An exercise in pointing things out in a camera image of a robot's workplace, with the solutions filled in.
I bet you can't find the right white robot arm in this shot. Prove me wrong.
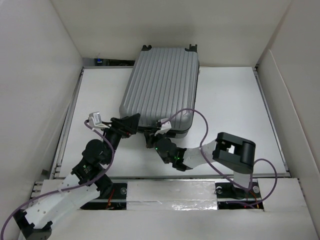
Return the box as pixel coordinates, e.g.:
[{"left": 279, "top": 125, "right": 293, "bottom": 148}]
[{"left": 143, "top": 131, "right": 256, "bottom": 197}]

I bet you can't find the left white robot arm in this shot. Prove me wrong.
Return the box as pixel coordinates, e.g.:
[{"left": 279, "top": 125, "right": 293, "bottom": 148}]
[{"left": 13, "top": 112, "right": 141, "bottom": 240}]

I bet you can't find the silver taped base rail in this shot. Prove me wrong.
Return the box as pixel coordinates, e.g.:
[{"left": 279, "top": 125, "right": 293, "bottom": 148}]
[{"left": 81, "top": 179, "right": 264, "bottom": 211}]

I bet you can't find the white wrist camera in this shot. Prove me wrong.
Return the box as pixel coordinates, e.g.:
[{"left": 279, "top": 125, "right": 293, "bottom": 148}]
[
  {"left": 88, "top": 111, "right": 107, "bottom": 129},
  {"left": 155, "top": 118, "right": 172, "bottom": 136}
]

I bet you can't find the grey hard-shell suitcase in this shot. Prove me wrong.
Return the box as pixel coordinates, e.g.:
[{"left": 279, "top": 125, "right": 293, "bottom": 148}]
[{"left": 119, "top": 45, "right": 200, "bottom": 139}]

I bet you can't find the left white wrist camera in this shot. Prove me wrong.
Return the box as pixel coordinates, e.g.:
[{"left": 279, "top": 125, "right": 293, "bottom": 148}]
[{"left": 88, "top": 111, "right": 107, "bottom": 129}]

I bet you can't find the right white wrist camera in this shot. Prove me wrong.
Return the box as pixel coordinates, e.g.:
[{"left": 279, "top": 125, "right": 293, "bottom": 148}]
[{"left": 155, "top": 118, "right": 172, "bottom": 136}]

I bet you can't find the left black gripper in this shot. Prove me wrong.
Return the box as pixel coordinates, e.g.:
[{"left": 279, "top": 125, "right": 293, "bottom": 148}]
[{"left": 99, "top": 114, "right": 140, "bottom": 165}]

